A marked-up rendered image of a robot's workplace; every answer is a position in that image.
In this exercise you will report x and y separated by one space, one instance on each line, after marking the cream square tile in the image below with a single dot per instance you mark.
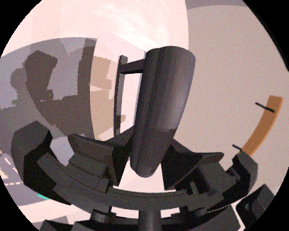
3 175

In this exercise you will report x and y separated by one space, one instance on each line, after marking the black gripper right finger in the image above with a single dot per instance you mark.
179 162

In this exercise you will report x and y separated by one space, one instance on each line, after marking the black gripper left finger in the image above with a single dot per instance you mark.
113 152

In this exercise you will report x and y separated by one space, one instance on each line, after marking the dark grey mat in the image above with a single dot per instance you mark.
49 82

